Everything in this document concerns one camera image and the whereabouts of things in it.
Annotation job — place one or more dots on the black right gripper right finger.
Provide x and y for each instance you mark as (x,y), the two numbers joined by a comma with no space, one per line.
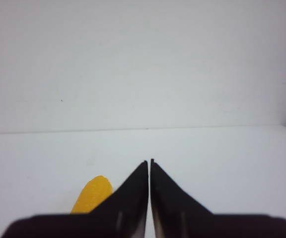
(178,215)

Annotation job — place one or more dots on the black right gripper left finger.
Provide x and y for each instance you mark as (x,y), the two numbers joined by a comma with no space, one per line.
(121,215)

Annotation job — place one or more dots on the yellow corn cob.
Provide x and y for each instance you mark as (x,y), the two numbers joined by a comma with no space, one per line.
(92,195)

